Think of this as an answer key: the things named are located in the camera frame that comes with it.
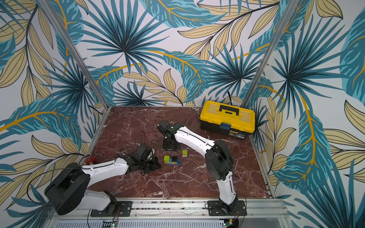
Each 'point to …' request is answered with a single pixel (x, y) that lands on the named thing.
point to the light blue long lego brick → (170, 162)
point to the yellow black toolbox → (227, 119)
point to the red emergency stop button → (90, 160)
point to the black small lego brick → (174, 158)
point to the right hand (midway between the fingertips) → (168, 149)
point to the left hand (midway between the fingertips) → (161, 168)
